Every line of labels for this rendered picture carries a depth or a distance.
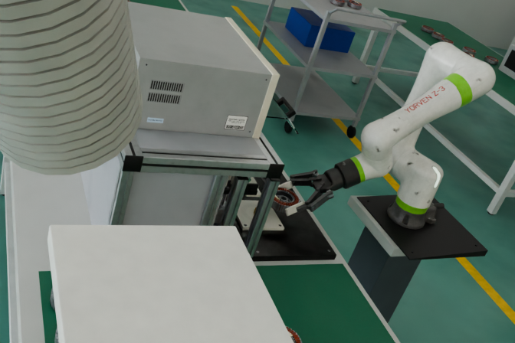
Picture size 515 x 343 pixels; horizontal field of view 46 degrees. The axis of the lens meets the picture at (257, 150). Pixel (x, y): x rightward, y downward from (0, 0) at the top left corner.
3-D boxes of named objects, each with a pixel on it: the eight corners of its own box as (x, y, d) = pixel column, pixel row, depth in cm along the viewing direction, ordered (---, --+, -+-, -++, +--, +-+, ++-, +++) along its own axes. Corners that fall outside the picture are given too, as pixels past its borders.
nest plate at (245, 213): (267, 203, 213) (268, 200, 212) (283, 230, 201) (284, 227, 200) (227, 202, 206) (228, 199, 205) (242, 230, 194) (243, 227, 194)
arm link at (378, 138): (459, 115, 207) (436, 96, 214) (464, 93, 199) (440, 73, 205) (374, 167, 199) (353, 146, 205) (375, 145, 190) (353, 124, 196)
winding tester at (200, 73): (215, 73, 210) (231, 17, 200) (259, 138, 176) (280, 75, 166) (101, 59, 192) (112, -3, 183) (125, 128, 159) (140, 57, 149)
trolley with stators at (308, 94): (304, 85, 548) (342, -24, 502) (357, 144, 470) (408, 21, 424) (244, 77, 522) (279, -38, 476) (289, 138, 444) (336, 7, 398)
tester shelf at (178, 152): (211, 72, 221) (214, 61, 219) (280, 178, 169) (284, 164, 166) (87, 57, 202) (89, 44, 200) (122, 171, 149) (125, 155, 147)
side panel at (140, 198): (195, 260, 178) (223, 169, 164) (198, 267, 176) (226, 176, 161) (99, 262, 166) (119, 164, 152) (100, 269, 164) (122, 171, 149)
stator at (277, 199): (289, 194, 211) (292, 186, 210) (302, 214, 203) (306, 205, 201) (260, 194, 207) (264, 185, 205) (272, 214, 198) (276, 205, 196)
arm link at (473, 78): (474, 76, 219) (476, 48, 211) (502, 92, 210) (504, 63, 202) (435, 99, 215) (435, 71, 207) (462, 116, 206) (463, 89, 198)
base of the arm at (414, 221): (430, 202, 248) (435, 190, 245) (453, 225, 237) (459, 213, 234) (379, 207, 236) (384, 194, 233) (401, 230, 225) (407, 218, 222)
